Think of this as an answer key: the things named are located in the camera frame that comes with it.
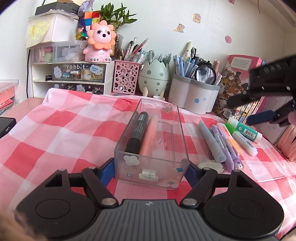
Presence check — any pink perforated pen holder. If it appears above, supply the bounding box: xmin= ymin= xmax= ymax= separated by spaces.
xmin=112 ymin=60 xmax=141 ymax=95

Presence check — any red pink checkered cloth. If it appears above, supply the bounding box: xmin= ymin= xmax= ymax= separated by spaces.
xmin=1 ymin=88 xmax=295 ymax=237

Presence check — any white cloud-shaped pen holder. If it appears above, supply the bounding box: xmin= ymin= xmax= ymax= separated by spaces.
xmin=168 ymin=74 xmax=220 ymax=114

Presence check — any black marker pen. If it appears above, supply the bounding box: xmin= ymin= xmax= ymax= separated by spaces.
xmin=125 ymin=111 xmax=149 ymax=154

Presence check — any light blue pen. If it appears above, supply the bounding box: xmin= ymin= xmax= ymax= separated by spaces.
xmin=198 ymin=120 xmax=226 ymax=163

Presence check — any orange highlighter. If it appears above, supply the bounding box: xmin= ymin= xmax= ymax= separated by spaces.
xmin=217 ymin=123 xmax=241 ymax=156

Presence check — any green white glue stick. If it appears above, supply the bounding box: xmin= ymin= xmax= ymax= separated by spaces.
xmin=227 ymin=117 xmax=262 ymax=144

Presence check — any black box on top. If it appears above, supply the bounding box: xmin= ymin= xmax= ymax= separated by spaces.
xmin=35 ymin=1 xmax=80 ymax=15

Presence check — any green bamboo plant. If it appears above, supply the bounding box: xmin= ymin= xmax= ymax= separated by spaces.
xmin=99 ymin=3 xmax=137 ymax=32

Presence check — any boxed comic book set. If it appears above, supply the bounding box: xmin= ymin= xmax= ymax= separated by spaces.
xmin=213 ymin=55 xmax=262 ymax=121

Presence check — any pink lion toy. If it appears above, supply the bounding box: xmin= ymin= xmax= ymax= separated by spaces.
xmin=83 ymin=20 xmax=116 ymax=63

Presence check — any clear plastic organizer box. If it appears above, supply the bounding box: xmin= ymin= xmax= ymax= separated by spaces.
xmin=114 ymin=98 xmax=190 ymax=189

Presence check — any white storage box on top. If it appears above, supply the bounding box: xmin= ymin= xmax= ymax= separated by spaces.
xmin=26 ymin=13 xmax=78 ymax=48

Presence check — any white drawer organizer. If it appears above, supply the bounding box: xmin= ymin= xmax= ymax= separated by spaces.
xmin=27 ymin=41 xmax=114 ymax=97

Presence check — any magnifying glass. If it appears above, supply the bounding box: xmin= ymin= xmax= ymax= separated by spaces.
xmin=194 ymin=65 xmax=217 ymax=85

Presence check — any pink highlighter pen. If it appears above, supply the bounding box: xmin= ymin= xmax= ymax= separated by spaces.
xmin=139 ymin=113 xmax=159 ymax=156

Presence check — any black device at left edge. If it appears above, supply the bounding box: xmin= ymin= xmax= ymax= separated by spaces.
xmin=0 ymin=117 xmax=16 ymax=138

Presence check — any green highlighter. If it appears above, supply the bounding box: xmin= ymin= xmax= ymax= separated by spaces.
xmin=225 ymin=123 xmax=258 ymax=156

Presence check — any pink tray at left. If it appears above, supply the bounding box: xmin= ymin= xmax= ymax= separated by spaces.
xmin=0 ymin=79 xmax=19 ymax=111

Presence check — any green egg-shaped pen holder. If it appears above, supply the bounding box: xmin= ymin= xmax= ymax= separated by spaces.
xmin=138 ymin=60 xmax=170 ymax=97

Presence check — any lilac cartoon pen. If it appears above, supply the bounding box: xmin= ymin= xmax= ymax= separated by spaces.
xmin=218 ymin=127 xmax=243 ymax=170

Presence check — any white eraser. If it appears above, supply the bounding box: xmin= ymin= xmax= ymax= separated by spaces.
xmin=197 ymin=160 xmax=224 ymax=174

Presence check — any colourful rubik cube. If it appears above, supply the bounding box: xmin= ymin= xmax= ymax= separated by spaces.
xmin=83 ymin=11 xmax=100 ymax=31

